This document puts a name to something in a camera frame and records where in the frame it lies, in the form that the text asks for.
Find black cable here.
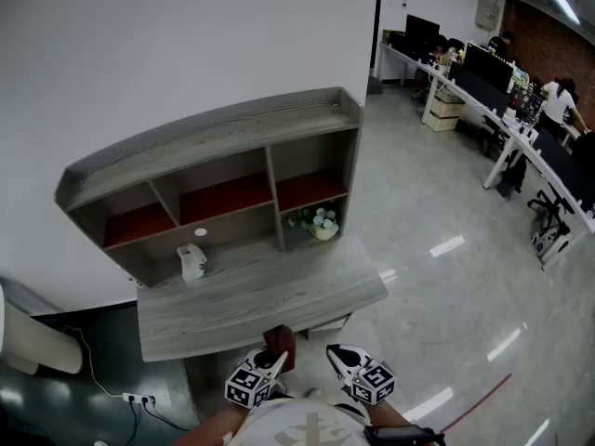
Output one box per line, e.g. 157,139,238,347
126,398,192,446

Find black monitor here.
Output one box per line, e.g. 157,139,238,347
404,14,442,51
463,42,515,95
531,126,595,213
447,60,509,118

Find grey wall panel box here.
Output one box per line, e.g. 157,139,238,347
474,0,502,32

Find potted artificial flowers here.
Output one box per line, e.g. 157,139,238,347
287,206,341,241

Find white cylindrical object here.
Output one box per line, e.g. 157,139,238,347
0,283,86,376

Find ceiling light strip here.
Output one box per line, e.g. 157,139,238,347
544,0,582,26

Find person's white shirt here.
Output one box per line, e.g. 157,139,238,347
230,396,374,446

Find person's left forearm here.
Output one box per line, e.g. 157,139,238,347
172,403,249,446

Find person's right forearm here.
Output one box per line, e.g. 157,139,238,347
366,400,422,436

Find black waist device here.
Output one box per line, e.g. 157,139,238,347
362,425,447,446

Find white power strip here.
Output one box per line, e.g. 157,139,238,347
121,391,157,407

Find cardboard box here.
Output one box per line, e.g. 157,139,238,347
426,91,466,133

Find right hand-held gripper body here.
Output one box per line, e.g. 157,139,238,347
343,356,397,406

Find white plastic bag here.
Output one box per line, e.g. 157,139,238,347
176,243,208,283

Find white cable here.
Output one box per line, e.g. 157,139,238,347
61,324,126,399

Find grey wooden shelf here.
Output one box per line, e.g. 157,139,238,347
53,86,365,289

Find black backpack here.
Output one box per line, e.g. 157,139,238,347
496,154,529,199

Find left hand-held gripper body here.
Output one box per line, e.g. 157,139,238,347
225,353,280,409

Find long white office desk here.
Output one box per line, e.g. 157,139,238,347
377,40,595,271

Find red floor tape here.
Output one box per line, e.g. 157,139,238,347
440,372,513,432

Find brown cloth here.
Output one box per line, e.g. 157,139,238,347
261,324,298,374

